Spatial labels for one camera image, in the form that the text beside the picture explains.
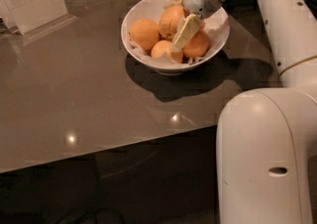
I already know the white ceramic bowl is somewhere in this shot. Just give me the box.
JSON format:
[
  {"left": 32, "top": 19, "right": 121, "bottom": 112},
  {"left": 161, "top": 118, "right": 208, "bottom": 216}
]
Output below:
[{"left": 120, "top": 0, "right": 231, "bottom": 76}]

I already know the white acrylic sign stand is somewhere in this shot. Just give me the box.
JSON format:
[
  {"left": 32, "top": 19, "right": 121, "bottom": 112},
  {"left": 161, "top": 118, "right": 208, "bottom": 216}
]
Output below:
[{"left": 0, "top": 0, "right": 75, "bottom": 36}]

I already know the orange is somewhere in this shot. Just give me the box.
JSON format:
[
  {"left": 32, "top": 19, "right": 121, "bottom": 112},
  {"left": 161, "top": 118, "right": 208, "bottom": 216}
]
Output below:
[
  {"left": 182, "top": 30, "right": 210, "bottom": 58},
  {"left": 151, "top": 40, "right": 183, "bottom": 63},
  {"left": 158, "top": 6, "right": 187, "bottom": 40},
  {"left": 129, "top": 18, "right": 160, "bottom": 51}
]

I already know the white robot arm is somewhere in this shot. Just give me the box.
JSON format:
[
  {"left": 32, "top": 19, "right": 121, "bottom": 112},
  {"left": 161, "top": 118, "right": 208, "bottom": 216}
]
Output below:
[{"left": 173, "top": 0, "right": 317, "bottom": 224}]

